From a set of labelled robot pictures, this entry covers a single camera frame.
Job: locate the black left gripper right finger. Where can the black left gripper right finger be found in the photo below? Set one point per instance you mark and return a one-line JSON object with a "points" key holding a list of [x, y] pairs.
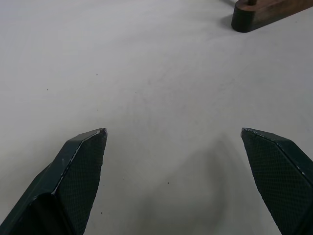
{"points": [[281, 176]]}

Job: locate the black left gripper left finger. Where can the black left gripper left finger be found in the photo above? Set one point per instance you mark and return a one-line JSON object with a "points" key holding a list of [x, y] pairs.
{"points": [[66, 181]]}

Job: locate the dark wooden stand base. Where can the dark wooden stand base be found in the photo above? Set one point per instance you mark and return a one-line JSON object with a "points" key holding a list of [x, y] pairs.
{"points": [[264, 13]]}

